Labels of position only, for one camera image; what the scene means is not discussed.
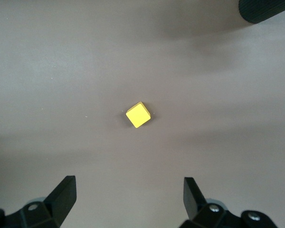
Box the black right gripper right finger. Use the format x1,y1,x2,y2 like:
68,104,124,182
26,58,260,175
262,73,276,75
179,177,278,228

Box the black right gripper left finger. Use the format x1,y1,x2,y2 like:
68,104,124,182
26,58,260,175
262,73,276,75
0,175,76,228

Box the yellow wooden cube block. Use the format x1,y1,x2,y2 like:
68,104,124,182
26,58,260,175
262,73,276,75
125,101,151,129

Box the brown table cover sheet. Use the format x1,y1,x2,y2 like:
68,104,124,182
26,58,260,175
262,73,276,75
0,0,285,228

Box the black foam cylinder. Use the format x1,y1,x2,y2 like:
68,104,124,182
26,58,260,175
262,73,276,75
238,0,285,24

